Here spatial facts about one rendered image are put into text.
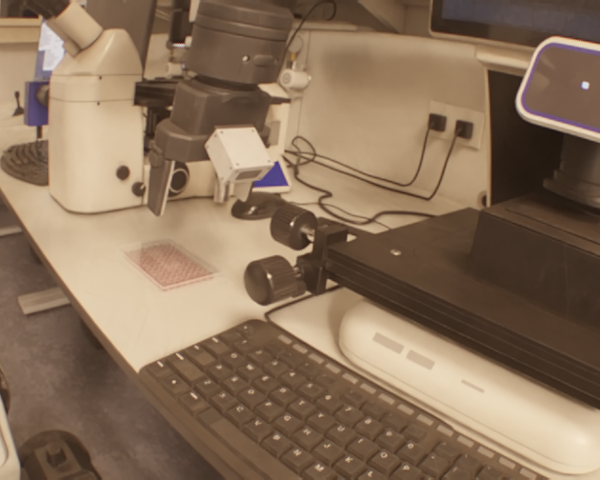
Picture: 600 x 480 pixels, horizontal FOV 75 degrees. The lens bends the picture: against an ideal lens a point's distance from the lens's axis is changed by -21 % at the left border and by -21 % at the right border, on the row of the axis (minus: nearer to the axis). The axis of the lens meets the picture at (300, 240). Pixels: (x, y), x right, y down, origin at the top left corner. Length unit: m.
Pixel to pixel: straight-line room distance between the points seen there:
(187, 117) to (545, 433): 0.39
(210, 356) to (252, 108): 0.22
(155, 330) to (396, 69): 0.93
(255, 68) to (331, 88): 0.94
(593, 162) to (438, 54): 0.77
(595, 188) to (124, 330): 0.45
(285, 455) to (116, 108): 0.58
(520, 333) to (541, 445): 0.09
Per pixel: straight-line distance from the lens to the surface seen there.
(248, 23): 0.39
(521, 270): 0.38
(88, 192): 0.76
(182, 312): 0.49
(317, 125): 1.36
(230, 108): 0.43
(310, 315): 0.51
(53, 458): 1.04
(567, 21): 0.52
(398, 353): 0.40
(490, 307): 0.36
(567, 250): 0.36
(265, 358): 0.39
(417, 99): 1.17
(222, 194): 0.81
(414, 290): 0.36
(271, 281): 0.38
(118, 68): 0.74
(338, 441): 0.33
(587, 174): 0.44
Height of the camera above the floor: 1.00
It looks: 20 degrees down
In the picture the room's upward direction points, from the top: 7 degrees clockwise
